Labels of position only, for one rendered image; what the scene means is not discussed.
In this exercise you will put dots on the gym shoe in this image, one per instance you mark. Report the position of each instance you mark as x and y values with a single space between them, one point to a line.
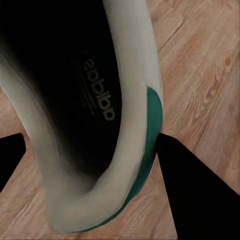
84 78

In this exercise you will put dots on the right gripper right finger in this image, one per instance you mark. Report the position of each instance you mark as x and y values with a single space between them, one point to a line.
203 206

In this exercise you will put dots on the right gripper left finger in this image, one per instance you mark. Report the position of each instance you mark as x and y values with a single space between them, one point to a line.
12 150

